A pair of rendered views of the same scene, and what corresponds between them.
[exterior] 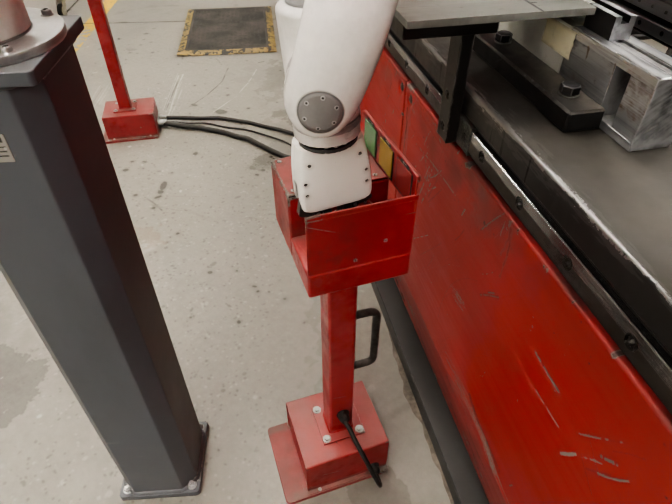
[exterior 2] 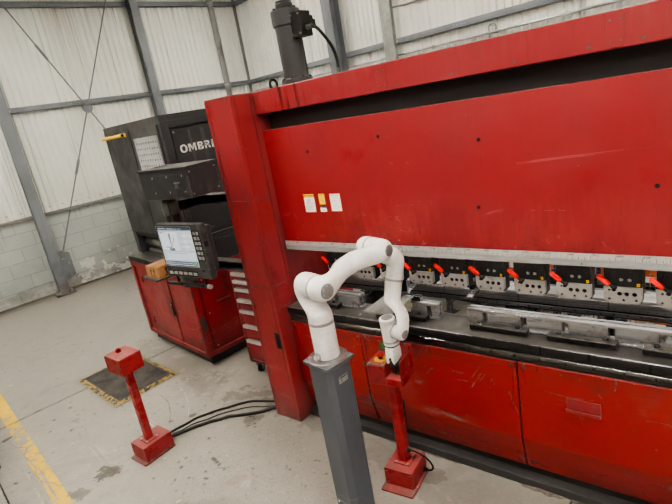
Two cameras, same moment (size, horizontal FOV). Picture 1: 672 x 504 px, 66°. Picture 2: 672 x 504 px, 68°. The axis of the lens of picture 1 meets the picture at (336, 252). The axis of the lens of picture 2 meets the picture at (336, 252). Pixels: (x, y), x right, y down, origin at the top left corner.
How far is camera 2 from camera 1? 222 cm
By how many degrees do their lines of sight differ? 41
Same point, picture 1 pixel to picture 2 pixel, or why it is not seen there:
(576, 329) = (457, 355)
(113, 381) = (360, 457)
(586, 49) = (416, 304)
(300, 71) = (401, 328)
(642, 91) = (435, 307)
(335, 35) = (405, 320)
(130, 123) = (159, 444)
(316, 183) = (395, 355)
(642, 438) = (481, 362)
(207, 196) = (244, 448)
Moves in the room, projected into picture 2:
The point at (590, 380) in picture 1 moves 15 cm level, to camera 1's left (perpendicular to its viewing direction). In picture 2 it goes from (466, 362) to (449, 375)
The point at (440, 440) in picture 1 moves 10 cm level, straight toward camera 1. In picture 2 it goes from (434, 447) to (443, 457)
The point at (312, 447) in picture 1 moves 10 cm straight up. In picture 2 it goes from (406, 469) to (404, 454)
